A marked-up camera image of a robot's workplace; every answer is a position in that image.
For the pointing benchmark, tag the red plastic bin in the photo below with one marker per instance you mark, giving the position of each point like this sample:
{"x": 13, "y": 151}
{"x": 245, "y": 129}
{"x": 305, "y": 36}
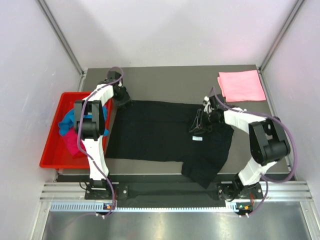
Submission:
{"x": 55, "y": 154}

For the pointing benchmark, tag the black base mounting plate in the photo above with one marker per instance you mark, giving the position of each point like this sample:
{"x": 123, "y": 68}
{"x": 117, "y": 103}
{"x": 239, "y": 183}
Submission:
{"x": 215, "y": 190}

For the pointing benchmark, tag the magenta t shirt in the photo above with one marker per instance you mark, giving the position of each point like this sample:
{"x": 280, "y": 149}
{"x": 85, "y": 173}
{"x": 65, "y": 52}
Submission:
{"x": 70, "y": 142}

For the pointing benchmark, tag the aluminium frame post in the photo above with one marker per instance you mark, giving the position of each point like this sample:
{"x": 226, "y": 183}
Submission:
{"x": 60, "y": 35}
{"x": 294, "y": 11}

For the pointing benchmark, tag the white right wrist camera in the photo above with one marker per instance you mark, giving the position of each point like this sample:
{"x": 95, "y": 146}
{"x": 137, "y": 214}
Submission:
{"x": 207, "y": 105}

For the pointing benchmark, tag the aluminium front rail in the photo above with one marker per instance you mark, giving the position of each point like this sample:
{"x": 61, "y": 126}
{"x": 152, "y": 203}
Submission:
{"x": 291, "y": 191}

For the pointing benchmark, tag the right aluminium frame post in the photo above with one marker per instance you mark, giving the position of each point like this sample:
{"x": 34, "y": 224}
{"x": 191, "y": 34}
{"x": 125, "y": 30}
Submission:
{"x": 294, "y": 11}

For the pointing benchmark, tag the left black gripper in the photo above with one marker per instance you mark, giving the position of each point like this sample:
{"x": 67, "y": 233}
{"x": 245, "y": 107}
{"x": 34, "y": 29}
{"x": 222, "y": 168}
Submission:
{"x": 126, "y": 99}

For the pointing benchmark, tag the left aluminium frame post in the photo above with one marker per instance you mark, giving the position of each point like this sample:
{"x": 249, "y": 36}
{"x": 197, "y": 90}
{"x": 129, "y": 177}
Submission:
{"x": 60, "y": 35}

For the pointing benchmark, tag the pink folded t shirt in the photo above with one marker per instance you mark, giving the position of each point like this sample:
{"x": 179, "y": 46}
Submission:
{"x": 241, "y": 86}

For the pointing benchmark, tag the black t shirt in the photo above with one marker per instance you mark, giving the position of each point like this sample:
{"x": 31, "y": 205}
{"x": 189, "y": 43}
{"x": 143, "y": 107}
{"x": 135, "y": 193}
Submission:
{"x": 160, "y": 131}

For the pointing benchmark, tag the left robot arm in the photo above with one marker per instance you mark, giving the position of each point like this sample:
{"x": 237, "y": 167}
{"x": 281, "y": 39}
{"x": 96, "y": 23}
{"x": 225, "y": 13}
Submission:
{"x": 89, "y": 123}

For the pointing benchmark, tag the blue t shirt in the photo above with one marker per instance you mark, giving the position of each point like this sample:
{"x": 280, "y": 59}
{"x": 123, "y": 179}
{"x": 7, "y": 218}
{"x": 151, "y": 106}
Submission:
{"x": 68, "y": 121}

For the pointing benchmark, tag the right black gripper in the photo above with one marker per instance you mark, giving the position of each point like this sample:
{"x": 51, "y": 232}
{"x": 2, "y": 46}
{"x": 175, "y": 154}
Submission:
{"x": 197, "y": 125}

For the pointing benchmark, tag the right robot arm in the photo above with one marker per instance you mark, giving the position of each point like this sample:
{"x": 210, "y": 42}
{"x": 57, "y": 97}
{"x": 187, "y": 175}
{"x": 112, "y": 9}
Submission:
{"x": 268, "y": 141}

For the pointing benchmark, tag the grey slotted cable duct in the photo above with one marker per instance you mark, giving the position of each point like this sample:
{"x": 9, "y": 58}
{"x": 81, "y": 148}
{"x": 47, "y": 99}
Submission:
{"x": 103, "y": 207}

